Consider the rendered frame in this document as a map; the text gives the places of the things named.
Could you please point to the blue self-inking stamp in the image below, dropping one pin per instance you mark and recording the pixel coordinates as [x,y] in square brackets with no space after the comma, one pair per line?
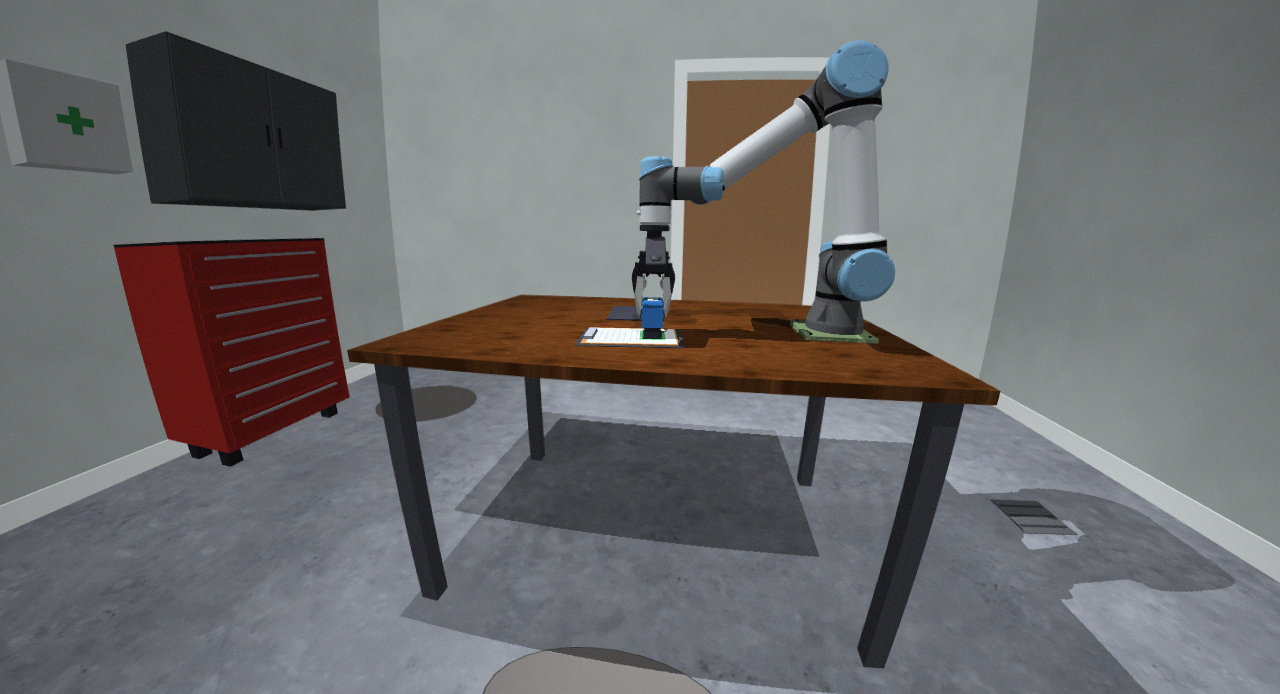
[652,317]

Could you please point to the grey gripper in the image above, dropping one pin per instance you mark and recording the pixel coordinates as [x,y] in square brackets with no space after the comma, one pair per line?
[638,279]

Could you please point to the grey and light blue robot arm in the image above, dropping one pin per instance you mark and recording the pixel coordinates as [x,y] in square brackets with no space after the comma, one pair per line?
[851,85]

